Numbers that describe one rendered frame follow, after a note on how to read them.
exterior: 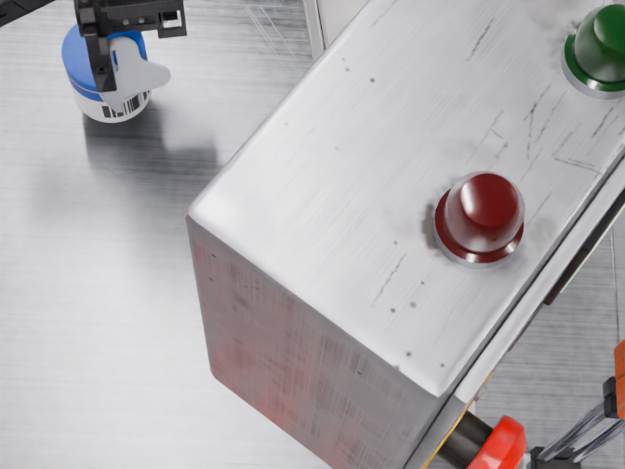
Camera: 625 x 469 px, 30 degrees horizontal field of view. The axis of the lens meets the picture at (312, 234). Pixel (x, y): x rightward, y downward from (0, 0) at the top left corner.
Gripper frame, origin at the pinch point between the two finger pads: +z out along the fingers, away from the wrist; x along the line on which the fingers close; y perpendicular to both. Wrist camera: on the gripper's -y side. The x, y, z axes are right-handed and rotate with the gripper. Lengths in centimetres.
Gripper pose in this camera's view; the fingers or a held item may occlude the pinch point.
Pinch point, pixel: (105, 61)
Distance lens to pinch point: 102.3
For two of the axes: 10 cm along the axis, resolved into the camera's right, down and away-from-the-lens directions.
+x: -1.4, -9.2, 3.5
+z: -0.4, 3.6, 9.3
